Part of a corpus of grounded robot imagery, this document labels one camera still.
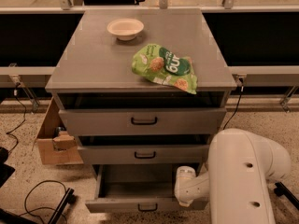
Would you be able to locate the brown cardboard box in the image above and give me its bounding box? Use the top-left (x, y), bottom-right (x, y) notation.
top-left (36, 99), bottom-right (82, 165)

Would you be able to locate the grey middle drawer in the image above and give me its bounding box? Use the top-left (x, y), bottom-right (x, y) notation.
top-left (78, 145), bottom-right (209, 164)

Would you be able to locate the metal bracket left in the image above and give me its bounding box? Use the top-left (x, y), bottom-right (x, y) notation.
top-left (9, 74), bottom-right (40, 114)

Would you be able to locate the black stand leg left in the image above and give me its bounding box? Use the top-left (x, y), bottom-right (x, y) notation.
top-left (48, 188), bottom-right (77, 224)

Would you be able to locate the grey drawer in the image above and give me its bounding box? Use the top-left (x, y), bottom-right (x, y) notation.
top-left (59, 108), bottom-right (226, 136)
top-left (78, 145), bottom-right (209, 164)
top-left (86, 164), bottom-right (207, 213)

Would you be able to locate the metal bracket right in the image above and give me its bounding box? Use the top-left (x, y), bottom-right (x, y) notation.
top-left (279, 86), bottom-right (299, 113)

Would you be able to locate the black cable left wall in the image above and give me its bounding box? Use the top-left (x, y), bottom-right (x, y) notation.
top-left (5, 81), bottom-right (28, 154)

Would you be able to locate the black stand leg right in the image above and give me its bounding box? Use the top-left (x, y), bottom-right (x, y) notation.
top-left (274, 182), bottom-right (299, 210)

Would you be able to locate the grey drawer cabinet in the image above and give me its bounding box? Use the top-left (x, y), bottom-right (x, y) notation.
top-left (44, 8), bottom-right (237, 189)

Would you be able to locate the metal bracket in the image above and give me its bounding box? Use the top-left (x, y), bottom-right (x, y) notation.
top-left (9, 74), bottom-right (40, 114)
top-left (279, 86), bottom-right (299, 113)

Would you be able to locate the black stand leg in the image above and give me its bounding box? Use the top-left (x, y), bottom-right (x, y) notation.
top-left (274, 182), bottom-right (299, 210)
top-left (48, 188), bottom-right (77, 224)

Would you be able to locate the white paper bowl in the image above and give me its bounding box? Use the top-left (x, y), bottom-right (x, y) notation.
top-left (107, 19), bottom-right (144, 41)

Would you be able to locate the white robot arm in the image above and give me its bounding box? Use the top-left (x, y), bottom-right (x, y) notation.
top-left (174, 129), bottom-right (292, 224)

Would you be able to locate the green snack bag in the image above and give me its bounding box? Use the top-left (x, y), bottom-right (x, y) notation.
top-left (132, 44), bottom-right (197, 94)

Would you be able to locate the black power cable right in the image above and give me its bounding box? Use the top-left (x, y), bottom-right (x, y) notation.
top-left (221, 77), bottom-right (245, 131)

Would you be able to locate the black cable left floor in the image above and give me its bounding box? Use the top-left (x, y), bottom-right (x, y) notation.
top-left (18, 179), bottom-right (69, 224)

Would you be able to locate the grey top drawer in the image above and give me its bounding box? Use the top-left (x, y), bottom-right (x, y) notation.
top-left (59, 108), bottom-right (226, 136)

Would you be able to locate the grey bottom drawer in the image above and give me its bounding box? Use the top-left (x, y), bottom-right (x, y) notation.
top-left (86, 164), bottom-right (207, 213)

